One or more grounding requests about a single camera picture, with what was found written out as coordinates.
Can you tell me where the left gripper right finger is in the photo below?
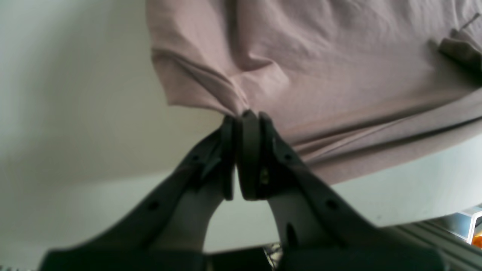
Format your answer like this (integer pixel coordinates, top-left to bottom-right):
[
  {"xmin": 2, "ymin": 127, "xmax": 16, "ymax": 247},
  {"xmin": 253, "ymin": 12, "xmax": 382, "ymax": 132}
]
[{"xmin": 236, "ymin": 110, "xmax": 448, "ymax": 271}]

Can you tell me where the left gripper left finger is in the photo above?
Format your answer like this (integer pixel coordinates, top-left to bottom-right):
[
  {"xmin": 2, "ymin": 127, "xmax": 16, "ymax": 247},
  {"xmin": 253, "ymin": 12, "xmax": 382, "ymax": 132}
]
[{"xmin": 40, "ymin": 116, "xmax": 236, "ymax": 271}]

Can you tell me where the aluminium frame base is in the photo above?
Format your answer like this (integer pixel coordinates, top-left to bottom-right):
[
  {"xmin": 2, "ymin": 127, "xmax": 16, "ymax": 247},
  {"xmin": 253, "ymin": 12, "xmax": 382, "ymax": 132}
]
[{"xmin": 384, "ymin": 206, "xmax": 482, "ymax": 271}]

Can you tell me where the mauve pink T-shirt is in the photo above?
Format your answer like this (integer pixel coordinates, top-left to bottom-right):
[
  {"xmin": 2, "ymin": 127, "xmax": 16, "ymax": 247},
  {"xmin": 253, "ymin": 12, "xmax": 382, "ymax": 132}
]
[{"xmin": 146, "ymin": 0, "xmax": 481, "ymax": 184}]

